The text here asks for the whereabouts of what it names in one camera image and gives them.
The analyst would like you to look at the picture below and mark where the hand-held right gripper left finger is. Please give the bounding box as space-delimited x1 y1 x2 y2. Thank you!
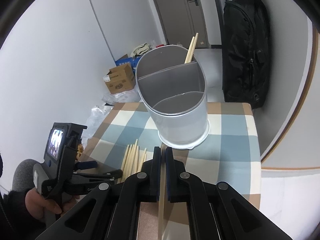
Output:
35 147 162 240

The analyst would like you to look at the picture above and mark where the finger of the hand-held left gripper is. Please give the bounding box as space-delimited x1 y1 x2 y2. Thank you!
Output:
74 160 98 172
74 169 123 183

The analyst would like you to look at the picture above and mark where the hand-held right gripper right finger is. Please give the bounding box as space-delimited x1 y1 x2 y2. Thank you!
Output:
165 147 293 240

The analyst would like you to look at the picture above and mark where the bunch of wooden chopsticks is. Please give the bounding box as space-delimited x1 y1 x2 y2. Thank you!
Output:
120 139 148 183

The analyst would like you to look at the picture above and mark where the grey utensil holder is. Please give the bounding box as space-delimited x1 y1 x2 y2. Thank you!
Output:
135 44 210 150

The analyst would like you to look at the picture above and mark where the person's left forearm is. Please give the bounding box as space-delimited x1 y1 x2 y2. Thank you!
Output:
0 152 50 240

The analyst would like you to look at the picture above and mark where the person's left hand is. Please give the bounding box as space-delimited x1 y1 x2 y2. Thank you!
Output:
24 187 77 220

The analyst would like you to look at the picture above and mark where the person's grey trouser leg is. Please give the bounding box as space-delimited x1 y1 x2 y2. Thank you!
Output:
11 159 38 193

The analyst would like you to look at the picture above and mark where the checkered tablecloth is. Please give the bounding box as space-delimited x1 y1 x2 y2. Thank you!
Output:
75 102 262 240

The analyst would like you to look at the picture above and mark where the brown cardboard box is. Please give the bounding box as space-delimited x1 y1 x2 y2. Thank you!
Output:
103 63 136 95

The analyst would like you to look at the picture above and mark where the blue cardboard box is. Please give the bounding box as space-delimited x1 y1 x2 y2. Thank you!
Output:
115 54 143 68

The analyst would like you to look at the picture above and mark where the beige cloth bag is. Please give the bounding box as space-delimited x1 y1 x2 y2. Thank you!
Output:
130 43 153 58

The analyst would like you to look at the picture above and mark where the black backpack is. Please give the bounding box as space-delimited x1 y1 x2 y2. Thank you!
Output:
222 0 271 110

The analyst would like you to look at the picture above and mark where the grey-brown door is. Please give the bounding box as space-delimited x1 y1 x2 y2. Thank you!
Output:
147 0 208 48

